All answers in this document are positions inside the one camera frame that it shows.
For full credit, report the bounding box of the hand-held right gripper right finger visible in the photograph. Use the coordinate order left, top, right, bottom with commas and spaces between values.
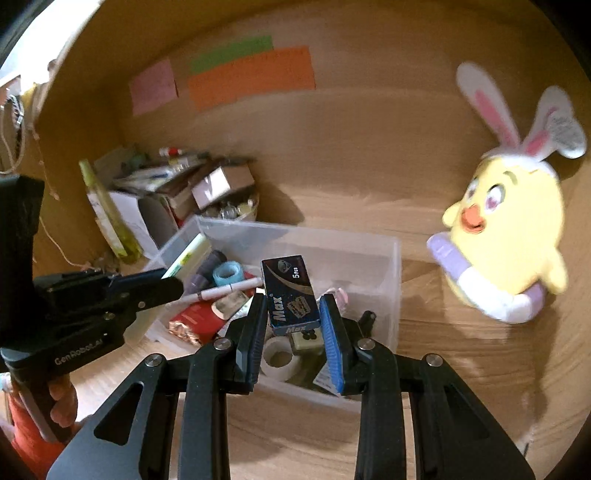
318, 293, 536, 480

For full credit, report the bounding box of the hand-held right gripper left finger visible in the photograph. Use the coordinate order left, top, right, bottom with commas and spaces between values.
46, 293, 269, 480

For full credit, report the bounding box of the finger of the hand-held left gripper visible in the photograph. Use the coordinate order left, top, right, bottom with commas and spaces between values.
111, 275, 185, 325
107, 268, 169, 283

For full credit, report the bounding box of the red foil packet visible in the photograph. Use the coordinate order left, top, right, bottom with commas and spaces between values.
168, 300, 222, 347

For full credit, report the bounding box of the dark blue small box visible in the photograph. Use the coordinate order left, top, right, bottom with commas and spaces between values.
261, 255, 322, 336

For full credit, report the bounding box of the white pen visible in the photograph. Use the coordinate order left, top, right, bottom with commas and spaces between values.
166, 276, 264, 308

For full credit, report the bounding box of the clear plastic storage box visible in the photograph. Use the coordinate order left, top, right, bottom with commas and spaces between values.
145, 215, 402, 409

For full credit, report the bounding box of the person's left forearm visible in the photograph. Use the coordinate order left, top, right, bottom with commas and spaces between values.
7, 392, 70, 480

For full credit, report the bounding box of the person's left hand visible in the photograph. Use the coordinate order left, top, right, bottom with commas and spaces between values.
48, 378, 79, 430

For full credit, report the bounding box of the pale green square case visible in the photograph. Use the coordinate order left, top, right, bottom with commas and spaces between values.
291, 330, 325, 356

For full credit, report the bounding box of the white tape roll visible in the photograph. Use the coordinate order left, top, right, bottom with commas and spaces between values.
261, 337, 303, 381

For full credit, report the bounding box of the beige small packet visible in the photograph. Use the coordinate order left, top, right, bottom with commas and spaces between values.
212, 293, 247, 320

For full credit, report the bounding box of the green and white pack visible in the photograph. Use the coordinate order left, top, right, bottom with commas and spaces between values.
161, 233, 212, 284

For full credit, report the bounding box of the yellow green bottle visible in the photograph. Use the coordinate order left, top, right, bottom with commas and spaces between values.
78, 159, 144, 265

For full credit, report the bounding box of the white paper carton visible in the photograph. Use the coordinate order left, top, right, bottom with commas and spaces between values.
88, 189, 178, 259

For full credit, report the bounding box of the grey cylinder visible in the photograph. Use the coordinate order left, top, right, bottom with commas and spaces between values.
190, 249, 227, 289

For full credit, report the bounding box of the blue tape roll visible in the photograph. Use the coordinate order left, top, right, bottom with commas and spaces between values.
213, 261, 244, 287

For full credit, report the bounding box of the white printed envelope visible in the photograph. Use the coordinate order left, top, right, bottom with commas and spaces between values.
113, 166, 185, 192

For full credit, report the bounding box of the flat box with yellow labels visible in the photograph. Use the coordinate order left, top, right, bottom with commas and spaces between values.
166, 154, 211, 168

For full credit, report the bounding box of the pink paper sheet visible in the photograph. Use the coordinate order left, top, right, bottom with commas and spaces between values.
129, 59, 178, 116

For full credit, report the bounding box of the yellow chick plush toy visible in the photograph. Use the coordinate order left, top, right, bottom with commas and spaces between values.
427, 61, 589, 324

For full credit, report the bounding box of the orange paper sheet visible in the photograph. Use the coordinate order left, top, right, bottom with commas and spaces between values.
187, 46, 317, 110

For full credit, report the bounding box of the green paper sheet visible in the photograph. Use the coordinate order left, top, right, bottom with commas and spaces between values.
189, 35, 274, 75

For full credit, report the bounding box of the white string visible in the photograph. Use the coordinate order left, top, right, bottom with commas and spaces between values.
32, 115, 93, 273

